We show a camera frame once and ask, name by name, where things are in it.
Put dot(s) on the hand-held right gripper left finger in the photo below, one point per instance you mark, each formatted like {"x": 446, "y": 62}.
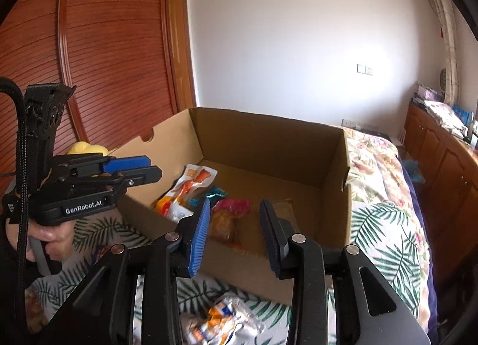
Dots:
{"x": 199, "y": 240}

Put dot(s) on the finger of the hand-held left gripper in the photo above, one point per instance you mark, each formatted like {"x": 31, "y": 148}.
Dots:
{"x": 127, "y": 164}
{"x": 143, "y": 175}

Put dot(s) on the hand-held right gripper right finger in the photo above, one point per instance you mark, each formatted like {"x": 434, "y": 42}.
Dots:
{"x": 272, "y": 244}

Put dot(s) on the clear cracker packet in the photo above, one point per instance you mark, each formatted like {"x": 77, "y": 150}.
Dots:
{"x": 285, "y": 216}

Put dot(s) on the pink bread snack packet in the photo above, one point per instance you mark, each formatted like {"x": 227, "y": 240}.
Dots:
{"x": 226, "y": 221}

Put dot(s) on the orange snack packet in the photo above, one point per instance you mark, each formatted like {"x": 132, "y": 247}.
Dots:
{"x": 186, "y": 188}

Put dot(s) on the teal snack packet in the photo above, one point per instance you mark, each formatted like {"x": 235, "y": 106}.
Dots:
{"x": 209, "y": 195}

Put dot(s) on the cardboard box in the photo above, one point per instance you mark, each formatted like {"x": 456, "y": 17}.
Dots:
{"x": 261, "y": 143}

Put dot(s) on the person's left hand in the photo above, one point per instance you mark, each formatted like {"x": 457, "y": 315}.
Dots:
{"x": 59, "y": 240}

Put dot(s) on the yellow plush toy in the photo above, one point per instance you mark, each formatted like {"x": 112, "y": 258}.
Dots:
{"x": 87, "y": 149}

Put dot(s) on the leaf print blanket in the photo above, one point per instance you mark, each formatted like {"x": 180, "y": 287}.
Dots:
{"x": 381, "y": 240}

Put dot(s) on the wooden slatted wardrobe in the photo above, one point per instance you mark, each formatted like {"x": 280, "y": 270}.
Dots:
{"x": 93, "y": 50}

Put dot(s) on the wooden door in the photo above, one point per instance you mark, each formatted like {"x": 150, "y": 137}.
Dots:
{"x": 183, "y": 50}

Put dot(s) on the floral quilt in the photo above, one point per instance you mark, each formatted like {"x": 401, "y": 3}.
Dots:
{"x": 373, "y": 165}

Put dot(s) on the dark blue bed sheet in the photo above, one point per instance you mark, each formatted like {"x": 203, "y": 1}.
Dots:
{"x": 422, "y": 255}

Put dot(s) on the wooden low cabinet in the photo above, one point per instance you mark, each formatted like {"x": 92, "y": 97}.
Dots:
{"x": 444, "y": 180}

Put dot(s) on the purple box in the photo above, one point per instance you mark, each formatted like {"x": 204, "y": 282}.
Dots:
{"x": 427, "y": 93}

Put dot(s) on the blue packets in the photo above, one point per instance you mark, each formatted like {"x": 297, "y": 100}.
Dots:
{"x": 463, "y": 114}

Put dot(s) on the small round fan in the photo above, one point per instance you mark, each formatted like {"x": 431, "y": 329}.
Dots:
{"x": 443, "y": 80}

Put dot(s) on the pale patterned curtain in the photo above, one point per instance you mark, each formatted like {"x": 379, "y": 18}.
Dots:
{"x": 446, "y": 42}

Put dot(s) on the white wall socket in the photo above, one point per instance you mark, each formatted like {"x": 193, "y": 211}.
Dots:
{"x": 351, "y": 123}

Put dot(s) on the white wall switch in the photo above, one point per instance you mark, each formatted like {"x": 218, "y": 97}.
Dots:
{"x": 365, "y": 69}

